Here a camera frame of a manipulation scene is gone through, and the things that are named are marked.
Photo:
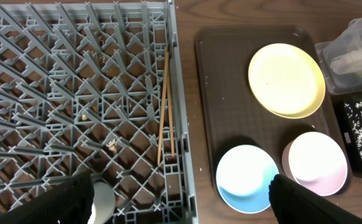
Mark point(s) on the yellow plate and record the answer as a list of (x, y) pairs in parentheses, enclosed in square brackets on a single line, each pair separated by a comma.
[(286, 81)]

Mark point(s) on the grey dishwasher rack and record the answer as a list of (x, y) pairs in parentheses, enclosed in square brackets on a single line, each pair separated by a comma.
[(80, 91)]

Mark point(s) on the black tray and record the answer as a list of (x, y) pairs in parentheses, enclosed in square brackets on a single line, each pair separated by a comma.
[(345, 127)]

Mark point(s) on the white cup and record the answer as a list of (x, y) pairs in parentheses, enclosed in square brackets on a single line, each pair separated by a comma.
[(104, 204)]

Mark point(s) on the pink bowl with rice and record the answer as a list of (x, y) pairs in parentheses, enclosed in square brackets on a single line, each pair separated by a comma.
[(316, 162)]

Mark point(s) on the wooden chopstick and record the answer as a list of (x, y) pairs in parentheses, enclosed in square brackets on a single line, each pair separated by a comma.
[(162, 107), (170, 110)]

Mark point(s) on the white napkin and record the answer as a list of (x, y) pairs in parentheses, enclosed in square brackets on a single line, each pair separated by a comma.
[(347, 63)]

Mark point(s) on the light blue bowl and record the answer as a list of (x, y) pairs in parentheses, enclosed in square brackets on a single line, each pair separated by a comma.
[(243, 176)]

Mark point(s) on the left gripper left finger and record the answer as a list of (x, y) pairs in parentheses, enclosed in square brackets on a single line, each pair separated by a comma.
[(69, 202)]

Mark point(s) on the clear plastic bin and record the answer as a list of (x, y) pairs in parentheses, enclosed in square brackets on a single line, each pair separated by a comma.
[(348, 41)]

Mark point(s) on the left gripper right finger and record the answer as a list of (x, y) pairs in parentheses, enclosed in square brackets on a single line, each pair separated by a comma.
[(295, 204)]

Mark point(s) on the dark brown serving tray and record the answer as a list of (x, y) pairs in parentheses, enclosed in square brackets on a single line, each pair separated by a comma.
[(233, 116)]

